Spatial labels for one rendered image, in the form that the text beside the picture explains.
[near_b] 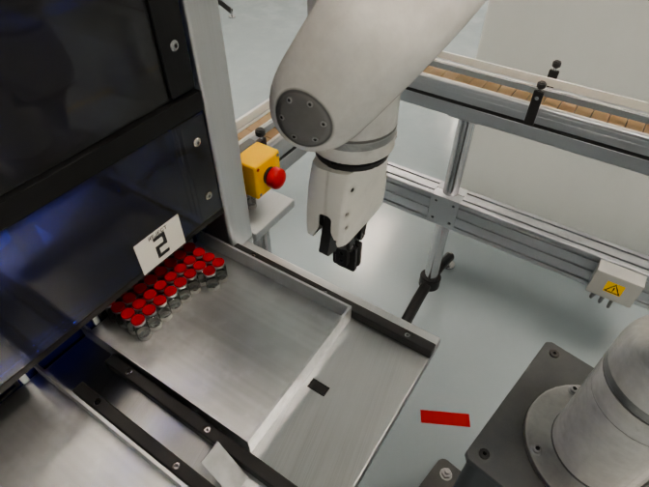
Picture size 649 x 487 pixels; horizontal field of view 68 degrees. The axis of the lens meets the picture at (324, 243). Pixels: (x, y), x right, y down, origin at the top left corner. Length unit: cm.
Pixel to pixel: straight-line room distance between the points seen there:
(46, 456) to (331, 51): 64
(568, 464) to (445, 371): 110
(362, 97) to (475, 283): 181
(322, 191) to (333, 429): 36
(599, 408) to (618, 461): 7
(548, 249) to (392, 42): 131
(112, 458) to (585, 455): 60
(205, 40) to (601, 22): 143
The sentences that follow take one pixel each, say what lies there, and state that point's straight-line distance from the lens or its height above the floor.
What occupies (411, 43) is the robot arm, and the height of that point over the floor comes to 141.
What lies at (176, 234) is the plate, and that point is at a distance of 77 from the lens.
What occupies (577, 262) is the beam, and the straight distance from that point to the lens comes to 159.
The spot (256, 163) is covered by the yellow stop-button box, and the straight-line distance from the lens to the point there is 87.
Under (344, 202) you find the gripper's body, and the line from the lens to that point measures 48.
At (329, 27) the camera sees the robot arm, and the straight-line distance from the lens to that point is 33.
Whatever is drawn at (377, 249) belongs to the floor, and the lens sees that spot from 215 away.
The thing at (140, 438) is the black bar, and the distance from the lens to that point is 73.
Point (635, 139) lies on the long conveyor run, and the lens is 133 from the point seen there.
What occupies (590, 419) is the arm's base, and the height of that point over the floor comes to 98.
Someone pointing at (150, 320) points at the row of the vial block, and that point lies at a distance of 81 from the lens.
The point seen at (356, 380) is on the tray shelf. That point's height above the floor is 88.
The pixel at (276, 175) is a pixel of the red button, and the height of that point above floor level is 101.
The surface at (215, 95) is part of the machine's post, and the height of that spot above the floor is 119.
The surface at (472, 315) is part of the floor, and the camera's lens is 199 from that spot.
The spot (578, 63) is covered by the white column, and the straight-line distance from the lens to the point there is 194.
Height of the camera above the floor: 153
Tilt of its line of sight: 45 degrees down
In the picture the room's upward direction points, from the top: straight up
